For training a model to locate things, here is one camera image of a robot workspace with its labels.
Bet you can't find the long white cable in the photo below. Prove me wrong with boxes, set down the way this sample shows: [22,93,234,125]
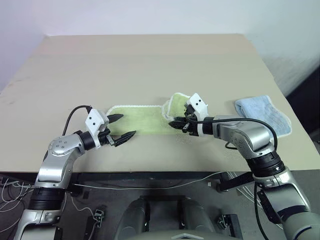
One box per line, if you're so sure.
[71,171,227,191]

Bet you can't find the black table frame rail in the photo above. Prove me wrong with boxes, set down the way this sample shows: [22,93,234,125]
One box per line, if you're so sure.
[72,171,222,189]

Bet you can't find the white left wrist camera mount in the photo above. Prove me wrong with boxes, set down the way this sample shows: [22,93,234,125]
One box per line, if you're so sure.
[84,108,110,148]

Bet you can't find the tangled thin white wires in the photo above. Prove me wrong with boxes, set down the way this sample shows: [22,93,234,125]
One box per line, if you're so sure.
[0,174,35,214]

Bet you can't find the black table brace bracket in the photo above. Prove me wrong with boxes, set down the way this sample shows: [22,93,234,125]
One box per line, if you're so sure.
[215,171,256,194]

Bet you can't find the green towel with white edge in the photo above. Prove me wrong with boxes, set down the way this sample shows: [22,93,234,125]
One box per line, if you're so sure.
[106,92,196,137]

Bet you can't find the light blue folded towel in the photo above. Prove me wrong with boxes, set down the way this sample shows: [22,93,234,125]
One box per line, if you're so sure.
[234,94,293,138]

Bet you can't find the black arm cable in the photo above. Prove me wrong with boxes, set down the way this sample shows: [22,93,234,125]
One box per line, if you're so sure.
[62,105,94,137]
[187,118,279,240]

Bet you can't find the dark grey rounded housing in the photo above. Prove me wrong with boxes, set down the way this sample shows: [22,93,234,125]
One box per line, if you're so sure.
[179,196,218,240]
[113,196,149,240]

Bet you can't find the bundle of white cables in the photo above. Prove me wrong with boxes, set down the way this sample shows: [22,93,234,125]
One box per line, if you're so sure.
[235,184,264,209]

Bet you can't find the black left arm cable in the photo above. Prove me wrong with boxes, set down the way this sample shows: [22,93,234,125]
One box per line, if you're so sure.
[62,105,94,137]

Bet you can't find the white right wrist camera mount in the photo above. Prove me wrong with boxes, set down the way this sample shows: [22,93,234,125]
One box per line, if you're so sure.
[185,92,210,137]

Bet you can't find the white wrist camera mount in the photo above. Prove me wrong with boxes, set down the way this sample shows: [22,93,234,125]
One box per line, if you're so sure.
[185,92,210,137]
[84,108,110,148]

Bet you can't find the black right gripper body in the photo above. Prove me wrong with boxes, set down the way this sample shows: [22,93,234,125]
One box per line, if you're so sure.
[182,103,201,137]

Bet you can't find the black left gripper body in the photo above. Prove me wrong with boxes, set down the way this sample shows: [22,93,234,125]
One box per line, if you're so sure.
[98,127,116,147]

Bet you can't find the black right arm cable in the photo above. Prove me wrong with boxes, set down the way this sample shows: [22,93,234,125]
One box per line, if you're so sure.
[187,118,279,240]

